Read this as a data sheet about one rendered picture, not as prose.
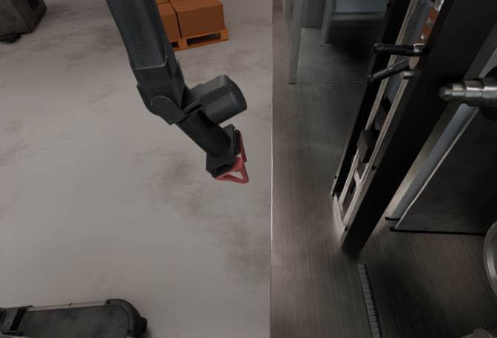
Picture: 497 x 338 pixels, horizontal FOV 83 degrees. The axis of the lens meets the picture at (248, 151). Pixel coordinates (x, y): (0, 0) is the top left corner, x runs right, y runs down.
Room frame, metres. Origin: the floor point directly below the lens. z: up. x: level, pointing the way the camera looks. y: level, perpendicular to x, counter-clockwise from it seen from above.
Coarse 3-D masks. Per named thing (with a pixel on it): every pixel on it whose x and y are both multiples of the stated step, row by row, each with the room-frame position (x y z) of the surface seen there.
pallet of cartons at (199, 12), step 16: (160, 0) 3.66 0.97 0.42; (176, 0) 3.64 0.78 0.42; (192, 0) 3.61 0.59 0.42; (208, 0) 3.59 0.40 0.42; (160, 16) 3.17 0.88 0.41; (176, 16) 3.34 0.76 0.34; (192, 16) 3.30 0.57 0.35; (208, 16) 3.37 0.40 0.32; (176, 32) 3.21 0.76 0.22; (192, 32) 3.29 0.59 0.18; (208, 32) 3.36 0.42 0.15; (224, 32) 3.43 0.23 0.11; (176, 48) 3.23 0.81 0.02
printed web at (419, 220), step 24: (480, 120) 0.32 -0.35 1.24; (456, 144) 0.32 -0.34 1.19; (480, 144) 0.32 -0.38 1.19; (456, 168) 0.32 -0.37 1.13; (480, 168) 0.31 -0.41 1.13; (432, 192) 0.32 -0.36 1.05; (456, 192) 0.31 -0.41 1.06; (480, 192) 0.31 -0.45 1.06; (408, 216) 0.32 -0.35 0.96; (432, 216) 0.31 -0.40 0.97; (456, 216) 0.31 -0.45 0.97; (480, 216) 0.31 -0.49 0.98
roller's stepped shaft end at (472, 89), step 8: (472, 80) 0.27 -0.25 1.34; (480, 80) 0.26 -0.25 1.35; (488, 80) 0.26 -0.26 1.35; (496, 80) 0.25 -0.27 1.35; (440, 88) 0.27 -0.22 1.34; (448, 88) 0.26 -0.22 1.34; (456, 88) 0.25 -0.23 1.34; (464, 88) 0.25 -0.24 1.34; (472, 88) 0.25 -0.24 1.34; (480, 88) 0.25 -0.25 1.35; (488, 88) 0.25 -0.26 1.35; (496, 88) 0.25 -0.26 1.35; (440, 96) 0.26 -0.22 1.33; (448, 96) 0.25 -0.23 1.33; (456, 96) 0.25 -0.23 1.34; (464, 96) 0.25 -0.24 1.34; (472, 96) 0.25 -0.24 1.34; (480, 96) 0.24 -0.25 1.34; (488, 96) 0.24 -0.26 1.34; (496, 96) 0.24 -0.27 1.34; (472, 104) 0.25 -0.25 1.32; (480, 104) 0.24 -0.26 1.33; (488, 104) 0.24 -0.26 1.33; (496, 104) 0.24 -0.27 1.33
